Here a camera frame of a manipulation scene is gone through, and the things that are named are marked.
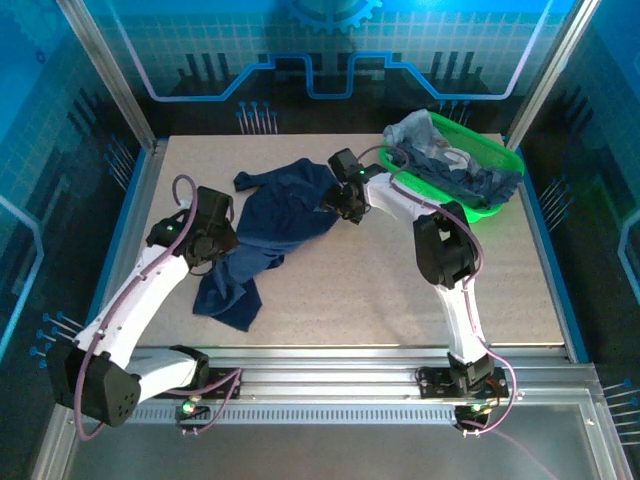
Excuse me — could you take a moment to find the pale white t-shirt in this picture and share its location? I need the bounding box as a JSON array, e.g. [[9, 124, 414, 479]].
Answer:
[[435, 144, 480, 170]]

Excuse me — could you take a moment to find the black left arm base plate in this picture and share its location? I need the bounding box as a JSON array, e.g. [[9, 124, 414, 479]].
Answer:
[[198, 367, 244, 401]]

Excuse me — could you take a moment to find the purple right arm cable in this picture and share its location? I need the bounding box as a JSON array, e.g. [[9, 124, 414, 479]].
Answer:
[[358, 144, 556, 480]]

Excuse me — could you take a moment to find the aluminium frame post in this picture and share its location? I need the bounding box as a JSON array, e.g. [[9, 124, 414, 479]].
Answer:
[[54, 0, 162, 152], [503, 0, 602, 147]]

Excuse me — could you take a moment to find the light grey-blue t-shirt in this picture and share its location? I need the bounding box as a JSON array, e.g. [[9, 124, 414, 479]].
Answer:
[[382, 109, 451, 151]]

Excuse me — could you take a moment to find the small board with green light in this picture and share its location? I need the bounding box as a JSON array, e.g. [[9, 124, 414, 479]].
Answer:
[[174, 393, 211, 436], [452, 399, 501, 439]]

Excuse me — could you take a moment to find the dark slate blue t-shirt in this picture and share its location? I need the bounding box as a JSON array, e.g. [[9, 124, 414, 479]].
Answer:
[[387, 142, 524, 209]]

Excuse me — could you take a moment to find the green plastic basket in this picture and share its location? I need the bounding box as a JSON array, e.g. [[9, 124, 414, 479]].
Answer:
[[378, 110, 525, 226]]

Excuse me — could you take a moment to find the navy blue t-shirt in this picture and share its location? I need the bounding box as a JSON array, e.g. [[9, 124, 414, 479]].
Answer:
[[192, 157, 346, 333]]

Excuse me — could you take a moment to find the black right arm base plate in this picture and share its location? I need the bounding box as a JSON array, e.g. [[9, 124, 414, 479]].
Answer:
[[417, 366, 510, 401]]

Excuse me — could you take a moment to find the slotted metal cable duct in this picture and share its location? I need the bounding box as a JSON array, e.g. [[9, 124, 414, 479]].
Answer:
[[79, 405, 462, 426]]

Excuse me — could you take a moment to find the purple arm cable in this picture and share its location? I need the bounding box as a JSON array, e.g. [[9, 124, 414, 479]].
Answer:
[[73, 173, 245, 442], [358, 144, 556, 480]]

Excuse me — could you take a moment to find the aluminium mounting rail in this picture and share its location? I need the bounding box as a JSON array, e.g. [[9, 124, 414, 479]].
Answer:
[[64, 343, 601, 407]]

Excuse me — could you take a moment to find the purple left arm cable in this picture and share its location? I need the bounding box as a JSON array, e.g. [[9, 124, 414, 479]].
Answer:
[[73, 173, 245, 442]]

